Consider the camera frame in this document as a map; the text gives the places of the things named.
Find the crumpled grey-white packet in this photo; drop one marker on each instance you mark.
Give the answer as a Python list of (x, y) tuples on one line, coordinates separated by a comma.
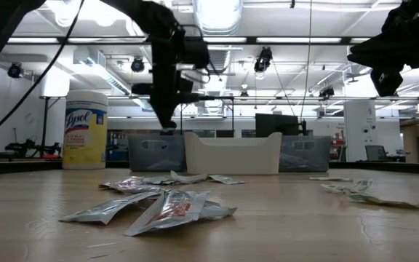
[(144, 189)]

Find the yellow Lysol wipes canister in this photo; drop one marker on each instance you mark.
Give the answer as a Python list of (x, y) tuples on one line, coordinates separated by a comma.
[(86, 138)]

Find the blue storage shelf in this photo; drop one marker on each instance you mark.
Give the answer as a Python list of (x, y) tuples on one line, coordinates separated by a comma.
[(116, 149)]

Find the white plastic bin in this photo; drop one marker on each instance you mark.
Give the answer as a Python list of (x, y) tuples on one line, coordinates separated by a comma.
[(231, 156)]

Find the dark office chair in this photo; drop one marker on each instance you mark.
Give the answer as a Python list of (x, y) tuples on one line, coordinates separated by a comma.
[(375, 153)]

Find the white light panel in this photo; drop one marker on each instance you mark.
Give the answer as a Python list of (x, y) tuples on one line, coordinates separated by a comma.
[(55, 85)]

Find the black overhead rig beam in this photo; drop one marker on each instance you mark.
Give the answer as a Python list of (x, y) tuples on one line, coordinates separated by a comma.
[(251, 40)]

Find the black light stand pole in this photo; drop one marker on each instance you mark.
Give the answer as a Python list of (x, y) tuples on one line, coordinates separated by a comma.
[(45, 127)]

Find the black monitor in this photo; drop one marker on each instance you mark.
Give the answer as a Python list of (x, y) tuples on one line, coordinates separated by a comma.
[(276, 125)]

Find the white rectangular ceiling duct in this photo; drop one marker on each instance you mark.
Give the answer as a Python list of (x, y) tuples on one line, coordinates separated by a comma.
[(115, 83)]

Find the black ceiling spotlight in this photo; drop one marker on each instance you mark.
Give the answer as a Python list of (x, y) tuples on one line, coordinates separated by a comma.
[(15, 71), (264, 60), (137, 65), (326, 91)]

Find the white pillar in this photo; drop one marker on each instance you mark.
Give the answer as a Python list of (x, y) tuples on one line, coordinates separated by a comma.
[(358, 131)]

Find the translucent grey plastic bin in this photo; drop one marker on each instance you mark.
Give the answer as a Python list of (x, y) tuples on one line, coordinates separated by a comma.
[(155, 156), (306, 153)]

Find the background black robot arms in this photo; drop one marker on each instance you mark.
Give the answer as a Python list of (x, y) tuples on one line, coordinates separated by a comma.
[(31, 147)]

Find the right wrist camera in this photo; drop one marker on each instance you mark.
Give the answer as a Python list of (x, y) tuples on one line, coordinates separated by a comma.
[(398, 20)]

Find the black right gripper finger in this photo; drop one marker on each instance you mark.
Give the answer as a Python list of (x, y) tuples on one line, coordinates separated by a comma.
[(380, 63), (377, 47)]

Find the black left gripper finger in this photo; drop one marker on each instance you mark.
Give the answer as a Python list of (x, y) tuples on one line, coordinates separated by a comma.
[(158, 114), (171, 114)]

